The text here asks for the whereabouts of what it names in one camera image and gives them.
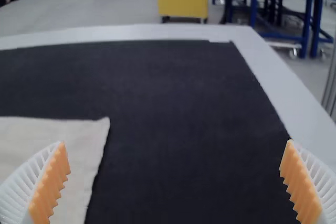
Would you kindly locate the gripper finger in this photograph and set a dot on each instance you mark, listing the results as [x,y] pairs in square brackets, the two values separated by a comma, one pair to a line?
[39,187]
[307,187]

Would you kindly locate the pale towel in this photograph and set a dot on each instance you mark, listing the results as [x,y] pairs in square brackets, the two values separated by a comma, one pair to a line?
[84,140]

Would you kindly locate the black mat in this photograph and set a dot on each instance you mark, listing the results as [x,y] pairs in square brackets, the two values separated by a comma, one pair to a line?
[170,103]

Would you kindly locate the grey metal post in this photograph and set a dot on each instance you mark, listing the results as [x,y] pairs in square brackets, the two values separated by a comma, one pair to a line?
[329,90]

